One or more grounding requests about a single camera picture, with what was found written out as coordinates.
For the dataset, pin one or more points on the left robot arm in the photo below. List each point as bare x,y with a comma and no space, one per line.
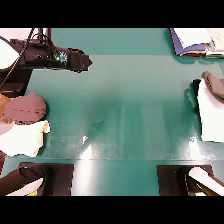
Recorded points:
36,58

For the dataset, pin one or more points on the orange garment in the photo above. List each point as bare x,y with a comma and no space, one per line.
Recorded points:
3,105

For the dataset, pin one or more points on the white garment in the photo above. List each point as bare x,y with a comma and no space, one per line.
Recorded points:
21,140
211,116
216,41
191,36

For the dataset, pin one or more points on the brown garment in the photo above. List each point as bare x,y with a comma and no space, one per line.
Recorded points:
26,108
215,85

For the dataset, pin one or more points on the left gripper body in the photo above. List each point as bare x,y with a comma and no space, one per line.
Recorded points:
80,60

